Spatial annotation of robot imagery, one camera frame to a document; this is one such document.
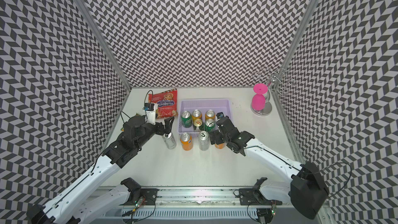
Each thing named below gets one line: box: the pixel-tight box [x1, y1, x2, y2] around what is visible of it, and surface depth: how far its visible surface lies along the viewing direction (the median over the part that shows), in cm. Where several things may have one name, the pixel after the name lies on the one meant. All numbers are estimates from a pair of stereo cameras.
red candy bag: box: [148, 88, 179, 120], surface depth 107 cm
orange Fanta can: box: [214, 143, 226, 150], surface depth 88 cm
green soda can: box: [180, 110, 193, 129], surface depth 93 cm
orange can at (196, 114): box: [191, 108, 203, 121], surface depth 93 cm
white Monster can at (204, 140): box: [198, 130, 210, 151], surface depth 82 cm
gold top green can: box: [192, 118, 205, 132], surface depth 89 cm
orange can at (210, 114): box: [205, 108, 217, 121], surface depth 93 cm
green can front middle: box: [204, 118, 216, 132], surface depth 90 cm
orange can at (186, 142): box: [179, 132, 194, 151], surface depth 84 cm
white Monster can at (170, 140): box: [161, 131, 177, 150], surface depth 84 cm
